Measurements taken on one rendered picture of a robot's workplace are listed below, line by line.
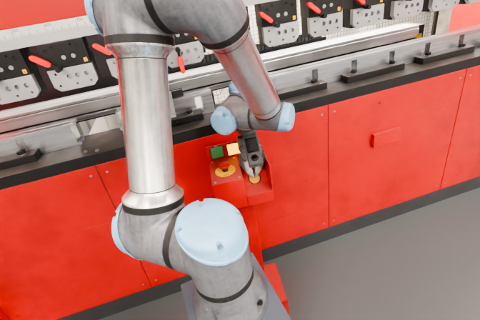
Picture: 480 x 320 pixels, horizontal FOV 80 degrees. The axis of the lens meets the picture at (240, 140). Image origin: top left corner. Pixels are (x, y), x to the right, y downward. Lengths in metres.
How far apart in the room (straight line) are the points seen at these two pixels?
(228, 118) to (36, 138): 0.82
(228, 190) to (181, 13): 0.65
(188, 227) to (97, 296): 1.21
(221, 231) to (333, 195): 1.16
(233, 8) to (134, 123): 0.25
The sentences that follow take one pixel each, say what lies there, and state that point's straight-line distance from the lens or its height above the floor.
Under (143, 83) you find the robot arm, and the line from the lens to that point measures 0.51.
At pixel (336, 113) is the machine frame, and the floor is 0.78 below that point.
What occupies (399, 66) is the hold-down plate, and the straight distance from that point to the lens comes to 1.56.
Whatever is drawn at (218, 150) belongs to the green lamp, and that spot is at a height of 0.82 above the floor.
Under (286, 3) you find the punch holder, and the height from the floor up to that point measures 1.24.
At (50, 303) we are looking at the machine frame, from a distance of 1.72.
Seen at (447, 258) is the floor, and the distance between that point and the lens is 1.86.
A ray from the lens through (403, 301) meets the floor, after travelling 1.64.
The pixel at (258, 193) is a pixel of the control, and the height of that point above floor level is 0.71.
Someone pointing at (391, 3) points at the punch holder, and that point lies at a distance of 1.54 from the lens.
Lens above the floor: 1.34
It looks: 28 degrees down
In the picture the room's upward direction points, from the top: 10 degrees counter-clockwise
